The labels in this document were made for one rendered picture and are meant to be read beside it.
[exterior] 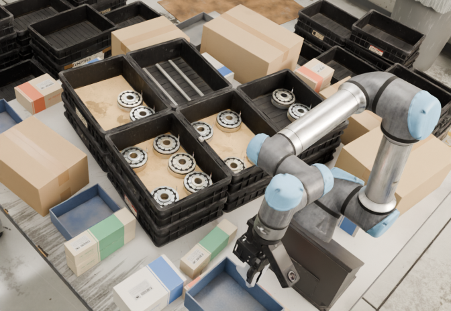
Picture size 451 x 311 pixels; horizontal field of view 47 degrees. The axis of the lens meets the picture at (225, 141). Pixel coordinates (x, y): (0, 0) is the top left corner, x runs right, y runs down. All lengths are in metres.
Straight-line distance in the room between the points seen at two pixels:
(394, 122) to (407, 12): 2.70
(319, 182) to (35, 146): 1.15
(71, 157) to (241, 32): 1.08
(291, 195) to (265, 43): 1.51
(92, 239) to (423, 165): 1.28
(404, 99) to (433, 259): 1.81
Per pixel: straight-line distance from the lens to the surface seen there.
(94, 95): 2.24
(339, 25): 3.85
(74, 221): 1.97
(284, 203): 1.11
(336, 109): 1.37
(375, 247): 2.10
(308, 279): 1.80
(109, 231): 1.79
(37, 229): 1.97
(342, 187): 1.72
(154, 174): 1.93
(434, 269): 3.09
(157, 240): 1.87
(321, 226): 1.74
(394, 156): 1.52
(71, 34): 3.19
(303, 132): 1.30
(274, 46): 2.52
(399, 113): 1.42
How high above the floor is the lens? 2.30
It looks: 45 degrees down
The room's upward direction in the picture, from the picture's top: 11 degrees clockwise
